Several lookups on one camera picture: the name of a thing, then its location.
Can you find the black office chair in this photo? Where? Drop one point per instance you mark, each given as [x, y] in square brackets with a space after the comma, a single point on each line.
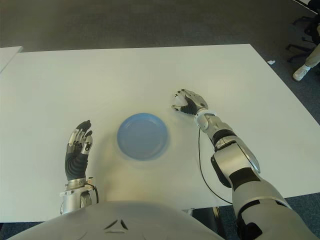
[313, 32]

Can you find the neighbouring white table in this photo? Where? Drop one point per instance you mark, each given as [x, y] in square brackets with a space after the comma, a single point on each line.
[7, 56]

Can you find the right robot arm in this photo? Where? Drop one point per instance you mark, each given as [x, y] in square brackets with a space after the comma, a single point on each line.
[250, 190]

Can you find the grey robot torso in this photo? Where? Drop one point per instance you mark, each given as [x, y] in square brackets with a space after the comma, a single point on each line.
[112, 222]

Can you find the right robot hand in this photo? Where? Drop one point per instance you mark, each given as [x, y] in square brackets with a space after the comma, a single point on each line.
[196, 102]

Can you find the person's beige trouser leg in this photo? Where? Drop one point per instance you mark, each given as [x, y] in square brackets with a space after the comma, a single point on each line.
[313, 56]

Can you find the blue round plate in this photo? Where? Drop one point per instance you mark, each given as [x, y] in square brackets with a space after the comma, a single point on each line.
[143, 137]

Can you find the white charger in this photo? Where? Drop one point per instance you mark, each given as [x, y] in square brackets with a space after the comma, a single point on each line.
[180, 101]

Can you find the white angled desk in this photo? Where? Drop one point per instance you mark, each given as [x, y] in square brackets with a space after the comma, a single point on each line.
[308, 4]

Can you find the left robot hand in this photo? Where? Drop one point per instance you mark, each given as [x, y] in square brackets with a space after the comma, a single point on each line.
[75, 165]

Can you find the white shoe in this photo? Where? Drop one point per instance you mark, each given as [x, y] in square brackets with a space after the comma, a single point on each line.
[301, 72]

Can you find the white paper scrap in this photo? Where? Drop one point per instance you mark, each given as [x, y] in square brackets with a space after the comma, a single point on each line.
[271, 62]

